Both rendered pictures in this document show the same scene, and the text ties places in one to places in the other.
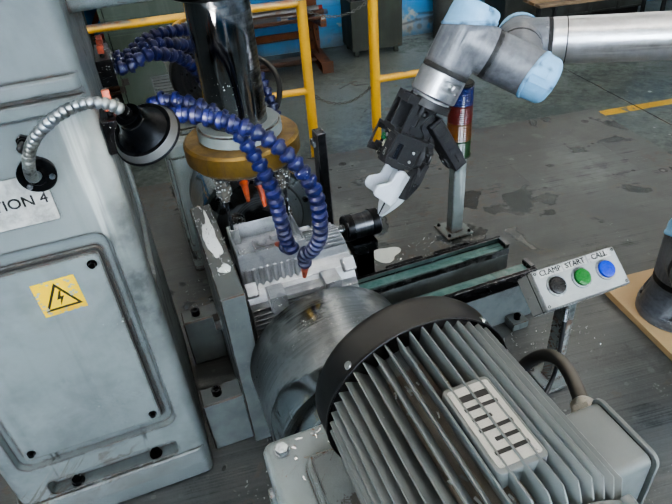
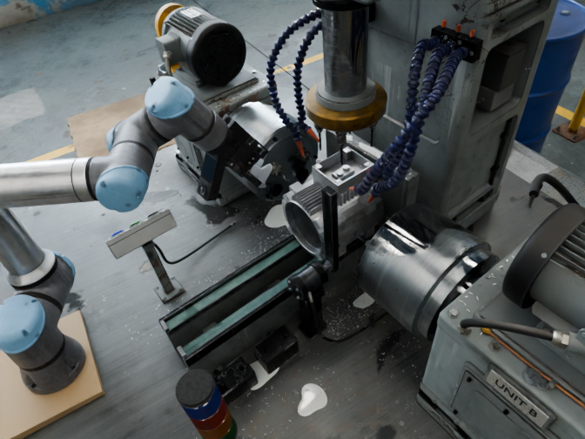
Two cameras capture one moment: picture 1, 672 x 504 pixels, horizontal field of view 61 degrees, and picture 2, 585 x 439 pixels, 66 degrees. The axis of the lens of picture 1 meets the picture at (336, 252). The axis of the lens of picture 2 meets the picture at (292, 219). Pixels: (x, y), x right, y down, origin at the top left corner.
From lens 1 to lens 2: 1.67 m
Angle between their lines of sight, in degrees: 98
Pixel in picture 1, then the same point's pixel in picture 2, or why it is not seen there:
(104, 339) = not seen: hidden behind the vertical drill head
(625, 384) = (123, 295)
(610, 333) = (115, 338)
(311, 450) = (258, 84)
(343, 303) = (266, 124)
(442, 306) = (202, 27)
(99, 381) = not seen: hidden behind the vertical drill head
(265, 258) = (334, 159)
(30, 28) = not seen: outside the picture
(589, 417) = (167, 40)
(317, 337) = (272, 111)
